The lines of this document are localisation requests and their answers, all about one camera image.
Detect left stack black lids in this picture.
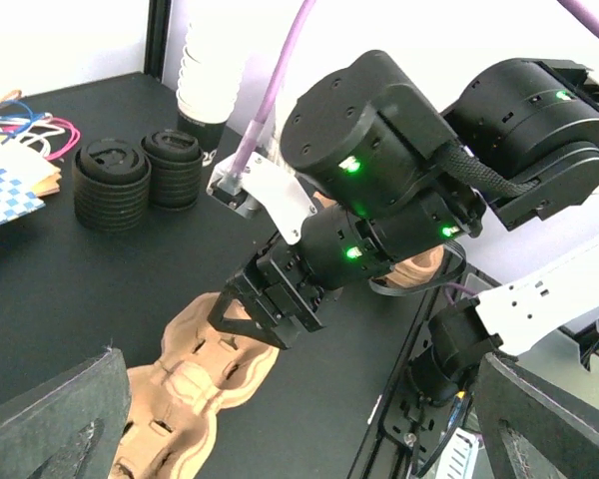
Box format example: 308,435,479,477
72,139,152,234

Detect light blue slotted cable duct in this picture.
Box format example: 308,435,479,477
435,428,481,479

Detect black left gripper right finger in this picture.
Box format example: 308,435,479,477
475,353,599,478

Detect bundle of white straws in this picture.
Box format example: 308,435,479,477
267,96,297,175

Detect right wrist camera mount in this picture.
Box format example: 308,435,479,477
207,153,317,245

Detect flat bags with coloured handles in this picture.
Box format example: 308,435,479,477
0,89,81,198

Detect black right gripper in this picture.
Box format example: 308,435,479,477
207,238,343,350

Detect brown pulp cup carrier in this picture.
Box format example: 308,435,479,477
109,292,280,478

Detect right stack black lids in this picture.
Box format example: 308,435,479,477
141,129,203,211

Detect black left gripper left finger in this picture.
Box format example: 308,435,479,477
0,348,131,478

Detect stack of white paper cups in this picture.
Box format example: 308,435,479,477
176,20,247,167

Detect stack black lids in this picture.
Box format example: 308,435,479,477
141,129,203,211
72,139,152,234

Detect black right frame post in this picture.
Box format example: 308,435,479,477
143,0,172,82

